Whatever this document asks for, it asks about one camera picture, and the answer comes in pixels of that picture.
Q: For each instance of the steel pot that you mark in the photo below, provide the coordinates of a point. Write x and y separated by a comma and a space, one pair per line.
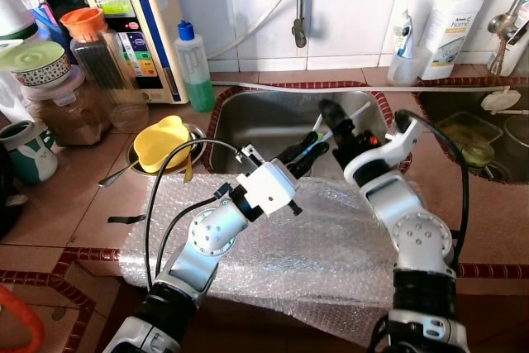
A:
519, 131

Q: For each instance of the green soap bottle blue cap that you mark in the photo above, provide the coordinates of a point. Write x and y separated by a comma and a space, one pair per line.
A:
198, 93

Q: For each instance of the dish-filled steel sink basin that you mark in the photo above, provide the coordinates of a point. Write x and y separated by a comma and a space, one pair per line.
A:
450, 105

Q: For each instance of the black appliance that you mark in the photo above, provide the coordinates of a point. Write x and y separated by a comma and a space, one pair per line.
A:
8, 196

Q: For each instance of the clear jar with brown contents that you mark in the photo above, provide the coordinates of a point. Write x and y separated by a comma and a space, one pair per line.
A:
70, 121

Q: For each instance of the wall tap with grey spout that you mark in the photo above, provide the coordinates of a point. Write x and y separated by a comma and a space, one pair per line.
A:
299, 14

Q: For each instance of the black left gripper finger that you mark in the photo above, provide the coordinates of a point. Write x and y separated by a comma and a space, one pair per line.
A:
302, 153
312, 164

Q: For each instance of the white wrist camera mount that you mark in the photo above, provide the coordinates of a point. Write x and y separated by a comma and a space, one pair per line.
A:
405, 142
269, 188

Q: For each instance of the glass jar with orange lid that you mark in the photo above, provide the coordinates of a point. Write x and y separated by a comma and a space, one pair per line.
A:
83, 22

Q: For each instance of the clear plastic cup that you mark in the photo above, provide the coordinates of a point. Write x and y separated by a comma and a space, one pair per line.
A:
407, 73

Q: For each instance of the blue plastic item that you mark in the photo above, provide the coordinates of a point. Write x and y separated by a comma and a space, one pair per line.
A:
50, 31

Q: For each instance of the white green rabbit mug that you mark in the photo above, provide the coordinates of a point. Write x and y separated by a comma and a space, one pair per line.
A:
29, 159

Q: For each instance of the patterned bowl with green lid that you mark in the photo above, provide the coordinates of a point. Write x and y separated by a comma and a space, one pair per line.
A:
33, 59

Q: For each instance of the chrome faucet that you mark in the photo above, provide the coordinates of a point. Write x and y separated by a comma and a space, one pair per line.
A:
500, 26

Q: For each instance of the white plastic bottle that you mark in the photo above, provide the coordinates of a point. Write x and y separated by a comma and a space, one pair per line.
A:
15, 14

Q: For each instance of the silver metal fork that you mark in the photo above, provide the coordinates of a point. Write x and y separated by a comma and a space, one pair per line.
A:
355, 113

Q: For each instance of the white blue tube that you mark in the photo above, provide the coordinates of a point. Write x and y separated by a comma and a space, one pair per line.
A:
403, 35

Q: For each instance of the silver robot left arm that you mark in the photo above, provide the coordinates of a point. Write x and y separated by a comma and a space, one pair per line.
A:
211, 233

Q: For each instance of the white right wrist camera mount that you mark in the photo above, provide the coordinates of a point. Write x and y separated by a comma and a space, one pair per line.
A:
405, 142

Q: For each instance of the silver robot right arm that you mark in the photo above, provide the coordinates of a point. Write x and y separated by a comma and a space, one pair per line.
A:
413, 229

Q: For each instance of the silver metal spoon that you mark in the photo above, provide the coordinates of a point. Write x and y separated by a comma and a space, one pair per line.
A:
116, 176

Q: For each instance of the black container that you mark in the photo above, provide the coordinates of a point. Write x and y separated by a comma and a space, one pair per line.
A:
62, 2

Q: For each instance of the white sink stopper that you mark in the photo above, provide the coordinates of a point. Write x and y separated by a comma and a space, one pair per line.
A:
498, 101

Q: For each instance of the clear plastic container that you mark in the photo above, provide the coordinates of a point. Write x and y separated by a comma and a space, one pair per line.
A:
455, 134

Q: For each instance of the stainless steel sink basin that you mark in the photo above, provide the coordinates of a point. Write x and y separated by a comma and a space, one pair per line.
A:
264, 126

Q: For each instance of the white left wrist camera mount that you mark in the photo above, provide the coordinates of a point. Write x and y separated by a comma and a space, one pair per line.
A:
269, 188

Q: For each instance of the yellow plastic bowl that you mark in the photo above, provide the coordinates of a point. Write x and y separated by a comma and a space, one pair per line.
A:
161, 146

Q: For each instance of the clear bubble wrap sheet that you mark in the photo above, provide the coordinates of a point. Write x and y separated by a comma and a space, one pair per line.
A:
314, 245

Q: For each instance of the white bottle yellow cap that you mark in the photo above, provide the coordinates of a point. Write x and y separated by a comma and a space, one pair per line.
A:
450, 31

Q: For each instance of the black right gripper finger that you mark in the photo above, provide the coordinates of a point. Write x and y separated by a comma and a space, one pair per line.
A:
347, 150

